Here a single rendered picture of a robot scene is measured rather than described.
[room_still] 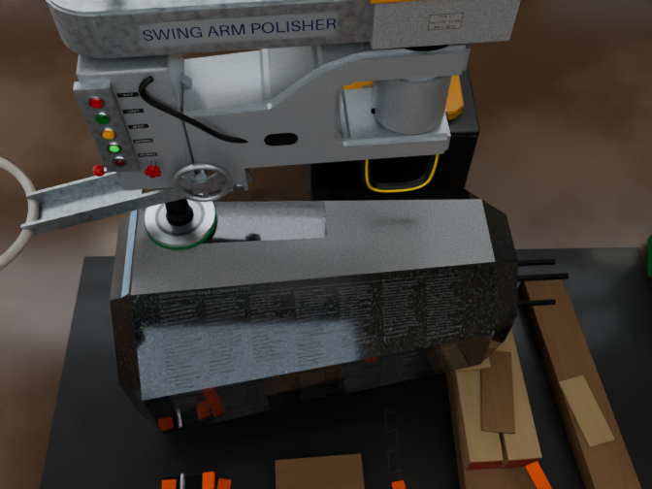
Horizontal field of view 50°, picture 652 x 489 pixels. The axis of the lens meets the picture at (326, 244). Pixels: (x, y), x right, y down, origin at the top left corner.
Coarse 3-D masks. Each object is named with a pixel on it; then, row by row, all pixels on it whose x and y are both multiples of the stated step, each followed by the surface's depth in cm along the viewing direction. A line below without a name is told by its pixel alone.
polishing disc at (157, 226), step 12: (192, 204) 215; (204, 204) 215; (156, 216) 212; (204, 216) 212; (156, 228) 210; (168, 228) 210; (180, 228) 210; (192, 228) 210; (204, 228) 210; (156, 240) 208; (168, 240) 208; (180, 240) 208; (192, 240) 208
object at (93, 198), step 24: (48, 192) 205; (72, 192) 206; (96, 192) 205; (120, 192) 203; (168, 192) 193; (192, 192) 193; (240, 192) 190; (48, 216) 205; (72, 216) 198; (96, 216) 199
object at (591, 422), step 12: (564, 384) 258; (576, 384) 258; (564, 396) 257; (576, 396) 256; (588, 396) 256; (576, 408) 253; (588, 408) 253; (576, 420) 251; (588, 420) 251; (600, 420) 251; (588, 432) 249; (600, 432) 249; (588, 444) 247
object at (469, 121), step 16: (464, 80) 256; (464, 96) 252; (464, 112) 248; (464, 128) 244; (464, 144) 248; (352, 160) 255; (384, 160) 256; (400, 160) 256; (416, 160) 257; (448, 160) 256; (464, 160) 256; (320, 176) 262; (336, 176) 262; (352, 176) 264; (384, 176) 264; (400, 176) 264; (416, 176) 264; (448, 176) 264; (464, 176) 264
